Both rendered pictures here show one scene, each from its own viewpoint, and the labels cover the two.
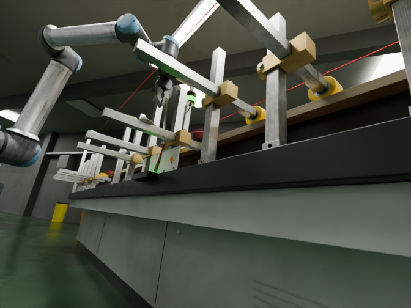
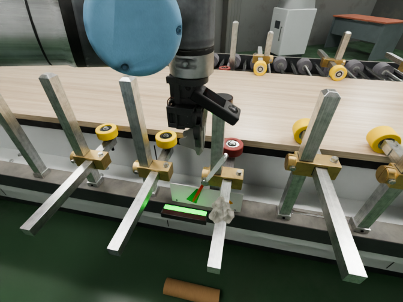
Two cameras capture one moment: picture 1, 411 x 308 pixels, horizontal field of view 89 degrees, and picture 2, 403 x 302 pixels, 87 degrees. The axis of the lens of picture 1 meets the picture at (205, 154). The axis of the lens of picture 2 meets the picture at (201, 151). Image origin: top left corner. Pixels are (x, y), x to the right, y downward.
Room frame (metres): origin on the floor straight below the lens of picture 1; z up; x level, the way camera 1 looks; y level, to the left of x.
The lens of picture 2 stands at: (0.50, 0.51, 1.36)
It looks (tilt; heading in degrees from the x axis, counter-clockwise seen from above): 39 degrees down; 319
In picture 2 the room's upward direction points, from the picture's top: straight up
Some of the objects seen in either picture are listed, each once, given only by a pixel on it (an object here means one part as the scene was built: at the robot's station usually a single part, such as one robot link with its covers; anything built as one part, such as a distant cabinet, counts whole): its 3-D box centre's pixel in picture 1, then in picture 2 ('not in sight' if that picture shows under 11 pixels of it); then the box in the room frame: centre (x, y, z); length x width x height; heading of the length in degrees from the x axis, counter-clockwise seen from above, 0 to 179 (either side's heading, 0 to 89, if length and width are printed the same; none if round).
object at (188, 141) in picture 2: (156, 98); (190, 142); (0.84, 0.25, 1.04); 0.06 x 0.03 x 0.09; 37
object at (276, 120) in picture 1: (276, 89); (384, 194); (0.45, -0.16, 0.87); 0.04 x 0.04 x 0.48; 37
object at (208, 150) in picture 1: (213, 104); (300, 168); (0.65, -0.01, 0.93); 0.04 x 0.04 x 0.48; 37
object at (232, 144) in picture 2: (200, 145); (231, 154); (0.88, 0.03, 0.85); 0.08 x 0.08 x 0.11
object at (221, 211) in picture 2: (147, 121); (222, 208); (0.73, 0.23, 0.87); 0.09 x 0.07 x 0.02; 127
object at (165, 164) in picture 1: (162, 162); (205, 198); (0.86, 0.18, 0.75); 0.26 x 0.01 x 0.10; 37
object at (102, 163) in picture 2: (133, 160); (90, 158); (1.23, 0.43, 0.84); 0.14 x 0.06 x 0.05; 37
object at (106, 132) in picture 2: not in sight; (109, 139); (1.28, 0.33, 0.85); 0.08 x 0.08 x 0.11
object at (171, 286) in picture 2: not in sight; (191, 292); (0.85, 0.27, 0.04); 0.30 x 0.08 x 0.08; 37
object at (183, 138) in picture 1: (177, 140); (222, 175); (0.83, 0.12, 0.84); 0.14 x 0.06 x 0.05; 37
